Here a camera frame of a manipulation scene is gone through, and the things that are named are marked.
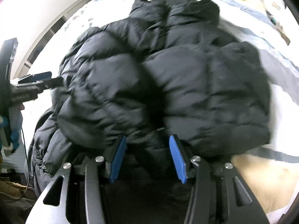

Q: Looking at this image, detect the black cable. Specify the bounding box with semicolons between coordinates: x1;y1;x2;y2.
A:
21;125;33;195

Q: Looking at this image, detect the tan cloth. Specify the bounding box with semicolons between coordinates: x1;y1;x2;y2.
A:
0;175;32;207

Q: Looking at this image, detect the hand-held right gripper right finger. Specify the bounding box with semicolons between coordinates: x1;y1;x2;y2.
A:
169;135;270;224

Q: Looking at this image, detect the wooden nightstand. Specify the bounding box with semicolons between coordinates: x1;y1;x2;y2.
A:
265;1;292;46

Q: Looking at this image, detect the striped duvet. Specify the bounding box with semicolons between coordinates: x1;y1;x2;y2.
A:
21;0;299;218

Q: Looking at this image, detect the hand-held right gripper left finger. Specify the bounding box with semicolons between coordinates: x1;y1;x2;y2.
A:
26;134;128;224

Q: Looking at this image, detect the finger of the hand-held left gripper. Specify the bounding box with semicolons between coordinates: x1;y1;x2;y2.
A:
35;77;64;92
17;71;52;83

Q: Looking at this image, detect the person's left hand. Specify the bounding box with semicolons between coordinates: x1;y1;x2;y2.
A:
0;111;24;155

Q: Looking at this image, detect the black puffer jacket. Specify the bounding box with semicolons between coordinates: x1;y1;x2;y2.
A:
27;0;273;193

